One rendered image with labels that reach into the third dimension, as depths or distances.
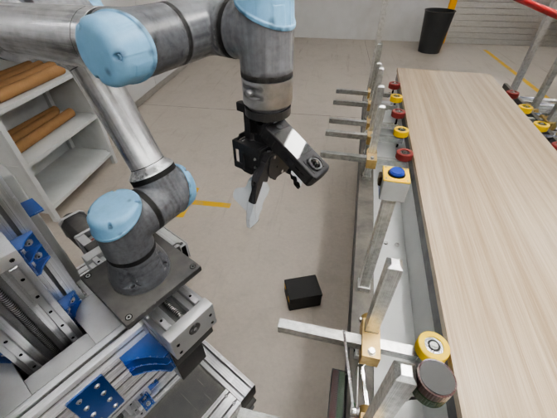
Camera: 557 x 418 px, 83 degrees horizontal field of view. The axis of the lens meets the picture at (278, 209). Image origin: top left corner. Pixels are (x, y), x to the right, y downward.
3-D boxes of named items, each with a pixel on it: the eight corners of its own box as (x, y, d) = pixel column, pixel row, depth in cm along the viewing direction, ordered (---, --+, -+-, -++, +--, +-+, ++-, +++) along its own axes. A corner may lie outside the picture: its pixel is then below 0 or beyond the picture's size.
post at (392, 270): (354, 361, 102) (388, 265, 70) (355, 350, 104) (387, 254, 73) (365, 363, 101) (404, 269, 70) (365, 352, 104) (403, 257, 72)
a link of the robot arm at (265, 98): (303, 74, 46) (267, 89, 41) (302, 104, 49) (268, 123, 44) (263, 64, 49) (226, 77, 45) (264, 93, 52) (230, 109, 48)
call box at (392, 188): (377, 201, 89) (384, 178, 84) (377, 187, 94) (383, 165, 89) (403, 205, 88) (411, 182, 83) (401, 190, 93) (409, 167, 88)
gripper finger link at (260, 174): (257, 201, 56) (275, 155, 54) (264, 206, 55) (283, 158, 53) (241, 200, 52) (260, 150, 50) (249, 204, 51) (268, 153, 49)
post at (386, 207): (356, 290, 119) (382, 197, 89) (357, 280, 122) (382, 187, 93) (369, 293, 118) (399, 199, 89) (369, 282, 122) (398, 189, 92)
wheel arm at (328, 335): (277, 333, 93) (277, 326, 91) (279, 323, 96) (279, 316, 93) (432, 367, 86) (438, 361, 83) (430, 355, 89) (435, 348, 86)
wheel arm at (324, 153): (319, 158, 167) (320, 152, 164) (320, 155, 170) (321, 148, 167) (404, 169, 160) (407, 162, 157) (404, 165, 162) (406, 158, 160)
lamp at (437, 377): (388, 431, 63) (419, 391, 49) (387, 400, 67) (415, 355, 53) (418, 439, 62) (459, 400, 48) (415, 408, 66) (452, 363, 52)
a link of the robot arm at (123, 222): (92, 251, 76) (67, 209, 67) (138, 219, 84) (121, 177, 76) (125, 273, 71) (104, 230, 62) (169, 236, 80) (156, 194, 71)
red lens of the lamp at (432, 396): (415, 397, 51) (419, 392, 49) (412, 360, 55) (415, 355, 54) (455, 406, 50) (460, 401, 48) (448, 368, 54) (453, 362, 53)
